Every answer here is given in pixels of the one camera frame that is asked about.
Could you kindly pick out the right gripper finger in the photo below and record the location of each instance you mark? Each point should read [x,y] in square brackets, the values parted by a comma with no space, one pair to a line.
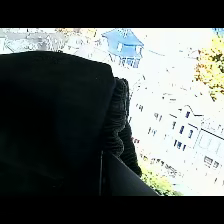
[123,180]

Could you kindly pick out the dark jeans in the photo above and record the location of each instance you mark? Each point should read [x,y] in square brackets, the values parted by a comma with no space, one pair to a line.
[50,116]

